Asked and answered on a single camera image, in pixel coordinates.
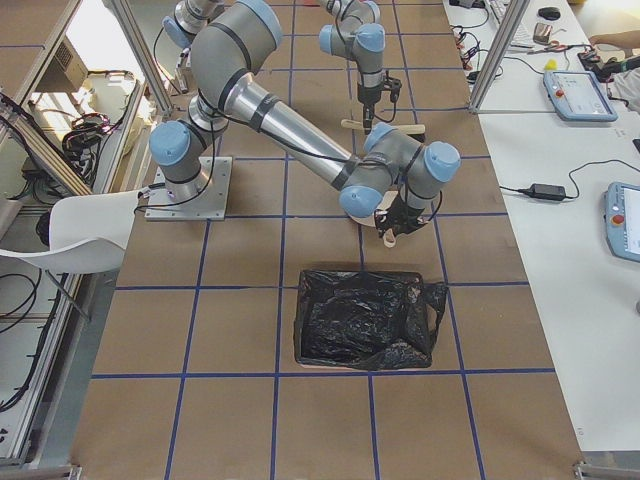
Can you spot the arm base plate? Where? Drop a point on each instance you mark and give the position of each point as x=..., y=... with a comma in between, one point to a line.
x=204, y=198

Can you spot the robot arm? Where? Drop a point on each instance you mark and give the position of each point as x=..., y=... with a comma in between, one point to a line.
x=392, y=182
x=357, y=35

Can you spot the bin with black bag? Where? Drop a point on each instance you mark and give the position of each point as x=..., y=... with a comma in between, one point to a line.
x=367, y=320

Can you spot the blue teach pendant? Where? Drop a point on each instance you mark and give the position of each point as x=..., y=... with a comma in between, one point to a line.
x=621, y=219
x=576, y=96

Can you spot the black power adapter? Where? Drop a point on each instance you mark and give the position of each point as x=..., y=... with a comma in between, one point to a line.
x=545, y=192

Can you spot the white plastic chair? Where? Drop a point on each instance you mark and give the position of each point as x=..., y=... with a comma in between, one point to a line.
x=87, y=234

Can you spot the cream plastic dustpan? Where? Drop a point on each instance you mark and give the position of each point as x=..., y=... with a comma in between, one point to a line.
x=388, y=237

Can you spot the yellow sponge block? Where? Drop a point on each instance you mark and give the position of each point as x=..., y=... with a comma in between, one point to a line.
x=551, y=65

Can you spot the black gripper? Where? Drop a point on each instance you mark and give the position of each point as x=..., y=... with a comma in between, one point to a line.
x=368, y=95
x=401, y=215

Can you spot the aluminium frame post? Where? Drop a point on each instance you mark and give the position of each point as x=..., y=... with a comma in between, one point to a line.
x=505, y=34

